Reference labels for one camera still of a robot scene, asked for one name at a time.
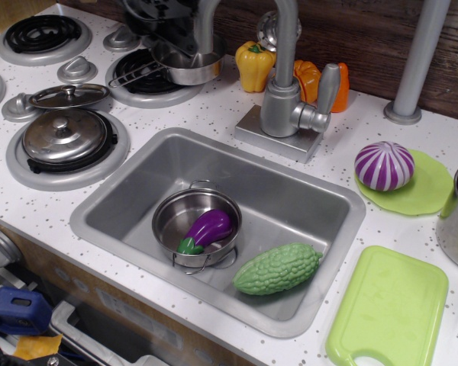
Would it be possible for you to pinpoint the grey stove knob back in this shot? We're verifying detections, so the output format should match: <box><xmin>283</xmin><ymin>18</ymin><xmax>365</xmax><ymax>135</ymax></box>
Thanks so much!
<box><xmin>103</xmin><ymin>25</ymin><xmax>140</xmax><ymax>53</ymax></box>

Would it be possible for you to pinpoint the silver toy faucet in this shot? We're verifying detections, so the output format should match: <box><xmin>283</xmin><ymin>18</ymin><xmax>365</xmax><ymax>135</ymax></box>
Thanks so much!
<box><xmin>192</xmin><ymin>0</ymin><xmax>341</xmax><ymax>165</ymax></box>

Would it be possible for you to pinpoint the small steel two-handled pot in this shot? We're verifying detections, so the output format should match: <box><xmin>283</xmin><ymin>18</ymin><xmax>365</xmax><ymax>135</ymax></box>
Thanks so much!
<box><xmin>152</xmin><ymin>179</ymin><xmax>242</xmax><ymax>275</ymax></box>

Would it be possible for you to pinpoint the front stove burner grey ring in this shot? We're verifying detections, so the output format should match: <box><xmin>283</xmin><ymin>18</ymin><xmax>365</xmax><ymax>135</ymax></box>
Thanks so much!
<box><xmin>5</xmin><ymin>108</ymin><xmax>131</xmax><ymax>192</ymax></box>

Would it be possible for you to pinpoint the back left stove burner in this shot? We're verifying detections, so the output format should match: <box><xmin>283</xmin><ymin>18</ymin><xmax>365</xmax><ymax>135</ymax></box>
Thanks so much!
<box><xmin>0</xmin><ymin>14</ymin><xmax>92</xmax><ymax>66</ymax></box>

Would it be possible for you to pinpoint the grey stove knob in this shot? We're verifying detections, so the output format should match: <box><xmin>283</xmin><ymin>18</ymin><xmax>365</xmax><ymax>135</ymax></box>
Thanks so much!
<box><xmin>2</xmin><ymin>93</ymin><xmax>44</xmax><ymax>123</ymax></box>
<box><xmin>56</xmin><ymin>56</ymin><xmax>98</xmax><ymax>84</ymax></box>
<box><xmin>103</xmin><ymin>25</ymin><xmax>140</xmax><ymax>53</ymax></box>

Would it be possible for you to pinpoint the yellow toy bell pepper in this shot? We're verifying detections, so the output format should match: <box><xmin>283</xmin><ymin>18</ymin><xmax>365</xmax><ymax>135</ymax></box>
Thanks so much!
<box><xmin>235</xmin><ymin>41</ymin><xmax>276</xmax><ymax>93</ymax></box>

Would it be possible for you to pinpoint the grey stove knob front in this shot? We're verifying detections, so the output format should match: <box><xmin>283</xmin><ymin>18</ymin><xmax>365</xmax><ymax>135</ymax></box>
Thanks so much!
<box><xmin>2</xmin><ymin>93</ymin><xmax>44</xmax><ymax>123</ymax></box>

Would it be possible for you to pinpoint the yellow tape piece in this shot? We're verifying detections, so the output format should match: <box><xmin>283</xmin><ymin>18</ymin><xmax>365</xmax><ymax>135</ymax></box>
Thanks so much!
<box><xmin>13</xmin><ymin>334</ymin><xmax>63</xmax><ymax>361</ymax></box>

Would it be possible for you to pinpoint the lidded steel pot on burner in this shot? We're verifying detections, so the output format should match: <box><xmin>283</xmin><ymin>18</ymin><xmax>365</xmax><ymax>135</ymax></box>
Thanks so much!
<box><xmin>21</xmin><ymin>108</ymin><xmax>118</xmax><ymax>174</ymax></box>

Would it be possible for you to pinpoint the back right stove burner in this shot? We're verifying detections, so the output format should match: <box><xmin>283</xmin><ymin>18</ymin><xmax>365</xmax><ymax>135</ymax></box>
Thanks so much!
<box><xmin>105</xmin><ymin>49</ymin><xmax>203</xmax><ymax>109</ymax></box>

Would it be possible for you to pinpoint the light green round plate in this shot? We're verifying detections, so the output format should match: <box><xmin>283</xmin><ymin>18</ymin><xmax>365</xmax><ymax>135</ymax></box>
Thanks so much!
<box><xmin>355</xmin><ymin>149</ymin><xmax>453</xmax><ymax>216</ymax></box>

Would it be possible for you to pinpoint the light green cutting board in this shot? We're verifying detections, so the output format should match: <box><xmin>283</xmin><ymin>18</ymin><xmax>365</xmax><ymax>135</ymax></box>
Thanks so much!
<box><xmin>325</xmin><ymin>246</ymin><xmax>449</xmax><ymax>365</ymax></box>

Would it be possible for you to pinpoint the grey stove knob middle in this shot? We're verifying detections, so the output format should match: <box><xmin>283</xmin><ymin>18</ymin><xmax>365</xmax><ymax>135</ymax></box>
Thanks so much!
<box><xmin>56</xmin><ymin>56</ymin><xmax>98</xmax><ymax>84</ymax></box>

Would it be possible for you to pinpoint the steel pot lid with knob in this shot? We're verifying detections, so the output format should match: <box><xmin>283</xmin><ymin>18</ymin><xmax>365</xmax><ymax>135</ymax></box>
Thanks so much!
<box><xmin>29</xmin><ymin>84</ymin><xmax>110</xmax><ymax>109</ymax></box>

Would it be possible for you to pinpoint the purple toy eggplant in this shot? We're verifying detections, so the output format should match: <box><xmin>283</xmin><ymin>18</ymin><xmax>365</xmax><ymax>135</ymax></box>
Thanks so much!
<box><xmin>176</xmin><ymin>210</ymin><xmax>232</xmax><ymax>255</ymax></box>

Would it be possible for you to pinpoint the blue clamp tool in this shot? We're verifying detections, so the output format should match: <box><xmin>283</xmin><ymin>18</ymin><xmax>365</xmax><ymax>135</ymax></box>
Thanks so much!
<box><xmin>0</xmin><ymin>287</ymin><xmax>53</xmax><ymax>336</ymax></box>

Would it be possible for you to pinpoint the steel frying pan wire handle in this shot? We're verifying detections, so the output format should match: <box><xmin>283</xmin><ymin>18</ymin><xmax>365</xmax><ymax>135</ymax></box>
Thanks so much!
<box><xmin>108</xmin><ymin>34</ymin><xmax>227</xmax><ymax>88</ymax></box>

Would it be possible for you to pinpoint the purple white striped toy onion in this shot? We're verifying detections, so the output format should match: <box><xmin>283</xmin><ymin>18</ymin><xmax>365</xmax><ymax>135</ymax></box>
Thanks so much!
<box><xmin>354</xmin><ymin>141</ymin><xmax>415</xmax><ymax>191</ymax></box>

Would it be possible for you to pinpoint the green toy bitter gourd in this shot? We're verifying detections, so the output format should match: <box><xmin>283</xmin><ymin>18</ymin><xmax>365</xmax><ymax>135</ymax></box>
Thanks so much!
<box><xmin>232</xmin><ymin>242</ymin><xmax>323</xmax><ymax>296</ymax></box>

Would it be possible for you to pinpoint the orange toy bell pepper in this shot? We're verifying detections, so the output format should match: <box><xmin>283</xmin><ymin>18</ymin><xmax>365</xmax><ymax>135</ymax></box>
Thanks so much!
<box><xmin>293</xmin><ymin>59</ymin><xmax>350</xmax><ymax>113</ymax></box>

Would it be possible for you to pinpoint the grey metal sink basin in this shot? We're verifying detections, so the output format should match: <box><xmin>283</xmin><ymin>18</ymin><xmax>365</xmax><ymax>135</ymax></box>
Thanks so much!
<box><xmin>70</xmin><ymin>128</ymin><xmax>366</xmax><ymax>339</ymax></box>

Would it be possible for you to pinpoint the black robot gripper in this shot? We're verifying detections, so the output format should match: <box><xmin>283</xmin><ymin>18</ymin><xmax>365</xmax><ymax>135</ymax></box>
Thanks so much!
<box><xmin>120</xmin><ymin>0</ymin><xmax>198</xmax><ymax>56</ymax></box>

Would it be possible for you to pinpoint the grey vertical pole with base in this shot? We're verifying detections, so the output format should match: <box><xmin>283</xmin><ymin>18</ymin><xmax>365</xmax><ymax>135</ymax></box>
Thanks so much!
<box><xmin>384</xmin><ymin>0</ymin><xmax>450</xmax><ymax>125</ymax></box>

